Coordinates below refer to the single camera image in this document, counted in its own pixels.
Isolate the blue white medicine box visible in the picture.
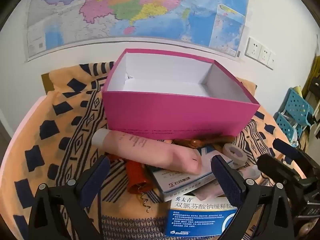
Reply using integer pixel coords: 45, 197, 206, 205
164, 192, 240, 238

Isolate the brown wooden board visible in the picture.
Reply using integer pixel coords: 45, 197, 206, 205
41, 72, 54, 94

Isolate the colourful wall map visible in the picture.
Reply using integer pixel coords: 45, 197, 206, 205
24, 0, 250, 63

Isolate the pink flat packet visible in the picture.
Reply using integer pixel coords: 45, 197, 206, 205
194, 186, 225, 198

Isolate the pink cosmetic tube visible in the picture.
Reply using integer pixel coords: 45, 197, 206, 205
92, 127, 202, 174

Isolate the brown wooden back scratcher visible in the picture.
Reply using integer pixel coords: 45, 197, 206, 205
172, 135, 235, 151

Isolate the white tape roll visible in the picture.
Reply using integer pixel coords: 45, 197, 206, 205
222, 144, 250, 167

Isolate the red handled corkscrew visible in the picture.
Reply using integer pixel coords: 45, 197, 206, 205
109, 154, 154, 213

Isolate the white grey medicine box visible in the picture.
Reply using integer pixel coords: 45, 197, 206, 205
145, 147, 238, 202

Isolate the pink cardboard box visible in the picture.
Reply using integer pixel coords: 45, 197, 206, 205
101, 49, 260, 140

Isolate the orange patterned blanket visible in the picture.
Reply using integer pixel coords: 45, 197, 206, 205
14, 61, 308, 240

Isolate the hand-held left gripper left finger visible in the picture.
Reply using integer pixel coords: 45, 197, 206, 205
28, 155, 110, 240

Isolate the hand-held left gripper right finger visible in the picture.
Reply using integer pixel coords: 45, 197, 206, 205
211, 154, 295, 240

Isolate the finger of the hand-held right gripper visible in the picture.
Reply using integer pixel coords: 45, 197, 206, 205
272, 139, 313, 161
257, 154, 300, 183

